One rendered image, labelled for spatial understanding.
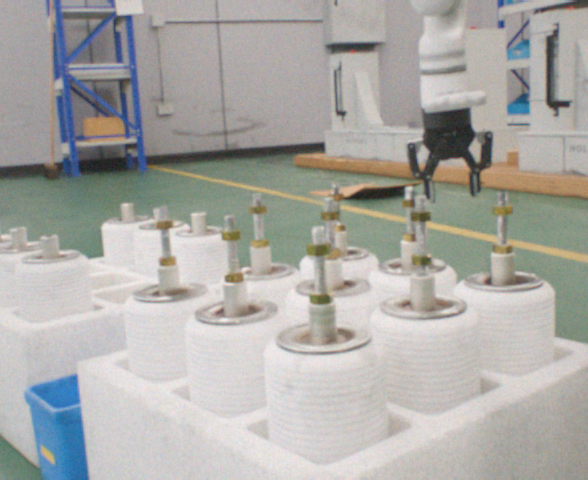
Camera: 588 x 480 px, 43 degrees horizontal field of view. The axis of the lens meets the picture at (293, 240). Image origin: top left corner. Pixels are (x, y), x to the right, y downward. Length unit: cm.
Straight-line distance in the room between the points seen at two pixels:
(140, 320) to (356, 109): 472
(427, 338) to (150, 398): 26
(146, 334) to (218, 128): 660
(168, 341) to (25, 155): 629
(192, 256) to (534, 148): 268
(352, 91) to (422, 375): 482
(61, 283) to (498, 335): 56
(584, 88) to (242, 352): 312
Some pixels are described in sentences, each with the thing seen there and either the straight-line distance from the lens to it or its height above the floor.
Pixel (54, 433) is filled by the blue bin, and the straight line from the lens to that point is 90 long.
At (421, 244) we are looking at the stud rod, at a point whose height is 31.
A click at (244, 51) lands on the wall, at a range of 744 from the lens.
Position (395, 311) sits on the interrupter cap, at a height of 25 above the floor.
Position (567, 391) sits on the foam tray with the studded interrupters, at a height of 16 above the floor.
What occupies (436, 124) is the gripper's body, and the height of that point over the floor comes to 39.
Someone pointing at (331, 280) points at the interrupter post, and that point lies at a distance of 74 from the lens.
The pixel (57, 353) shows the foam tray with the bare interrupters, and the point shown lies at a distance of 100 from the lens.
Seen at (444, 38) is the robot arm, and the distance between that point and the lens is 117.
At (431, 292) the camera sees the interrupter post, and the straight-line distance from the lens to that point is 66.
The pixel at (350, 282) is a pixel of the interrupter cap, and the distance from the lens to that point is 76.
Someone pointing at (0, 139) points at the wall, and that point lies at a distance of 698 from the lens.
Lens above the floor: 43
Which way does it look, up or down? 10 degrees down
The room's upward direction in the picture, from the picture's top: 3 degrees counter-clockwise
